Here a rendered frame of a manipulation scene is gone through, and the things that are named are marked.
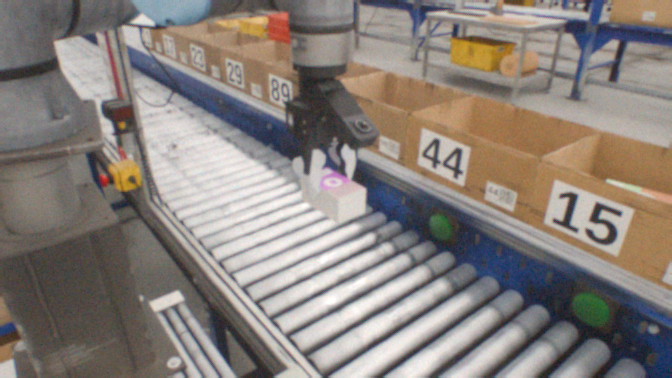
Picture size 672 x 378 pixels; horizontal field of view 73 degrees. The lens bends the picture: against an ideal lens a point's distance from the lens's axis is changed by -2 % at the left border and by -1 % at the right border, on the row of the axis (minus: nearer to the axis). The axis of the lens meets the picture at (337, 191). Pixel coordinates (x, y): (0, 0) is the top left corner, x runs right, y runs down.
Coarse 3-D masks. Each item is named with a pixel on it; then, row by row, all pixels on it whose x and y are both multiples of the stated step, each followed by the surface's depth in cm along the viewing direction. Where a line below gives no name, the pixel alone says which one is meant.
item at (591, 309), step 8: (576, 296) 93; (584, 296) 92; (592, 296) 90; (576, 304) 93; (584, 304) 92; (592, 304) 90; (600, 304) 89; (576, 312) 94; (584, 312) 92; (592, 312) 91; (600, 312) 90; (608, 312) 89; (584, 320) 93; (592, 320) 91; (600, 320) 90
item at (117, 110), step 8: (104, 104) 123; (112, 104) 120; (120, 104) 121; (128, 104) 121; (104, 112) 123; (112, 112) 119; (120, 112) 120; (128, 112) 121; (112, 120) 120; (120, 120) 120; (128, 120) 122; (120, 128) 126; (128, 128) 128
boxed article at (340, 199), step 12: (324, 168) 78; (324, 180) 74; (336, 180) 74; (348, 180) 74; (324, 192) 71; (336, 192) 71; (348, 192) 71; (360, 192) 71; (312, 204) 75; (324, 204) 72; (336, 204) 70; (348, 204) 71; (360, 204) 72; (336, 216) 71; (348, 216) 72
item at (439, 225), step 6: (432, 216) 120; (438, 216) 118; (432, 222) 120; (438, 222) 118; (444, 222) 117; (450, 222) 116; (432, 228) 120; (438, 228) 119; (444, 228) 117; (450, 228) 116; (438, 234) 119; (444, 234) 118; (450, 234) 117
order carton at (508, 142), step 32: (480, 96) 140; (416, 128) 125; (448, 128) 116; (480, 128) 143; (512, 128) 134; (544, 128) 127; (576, 128) 119; (416, 160) 129; (480, 160) 111; (512, 160) 104; (480, 192) 114
